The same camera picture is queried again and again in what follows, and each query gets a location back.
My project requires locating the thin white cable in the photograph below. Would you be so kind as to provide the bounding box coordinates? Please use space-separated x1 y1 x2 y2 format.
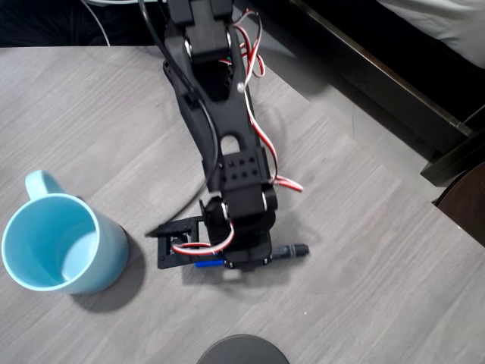
80 0 113 47

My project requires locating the dark bed frame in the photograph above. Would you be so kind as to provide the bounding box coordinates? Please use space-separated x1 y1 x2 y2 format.
261 0 485 187

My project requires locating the round black object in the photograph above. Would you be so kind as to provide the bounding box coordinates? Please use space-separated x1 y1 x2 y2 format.
196 334 291 364

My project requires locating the red white gripper cable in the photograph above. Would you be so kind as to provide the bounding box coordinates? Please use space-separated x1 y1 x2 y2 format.
171 221 236 257

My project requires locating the blue cap black marker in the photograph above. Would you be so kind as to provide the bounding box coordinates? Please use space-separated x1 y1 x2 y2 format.
195 243 311 269

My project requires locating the black gripper camera mount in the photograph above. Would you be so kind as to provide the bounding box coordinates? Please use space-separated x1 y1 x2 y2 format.
145 215 213 271

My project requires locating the white mattress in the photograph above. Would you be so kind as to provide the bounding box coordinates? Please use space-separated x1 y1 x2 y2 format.
378 0 485 70

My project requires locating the black camera cable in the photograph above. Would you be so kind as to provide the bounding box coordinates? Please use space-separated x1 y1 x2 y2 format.
137 0 221 237

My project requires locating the round dark brown furniture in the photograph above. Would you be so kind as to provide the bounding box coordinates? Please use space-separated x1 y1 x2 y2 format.
434 162 485 244

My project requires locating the light blue mug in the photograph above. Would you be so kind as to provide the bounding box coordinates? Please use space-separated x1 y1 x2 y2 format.
1 170 130 296

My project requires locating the red white arm cable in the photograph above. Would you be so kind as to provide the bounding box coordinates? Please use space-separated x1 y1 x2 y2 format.
230 11 305 193

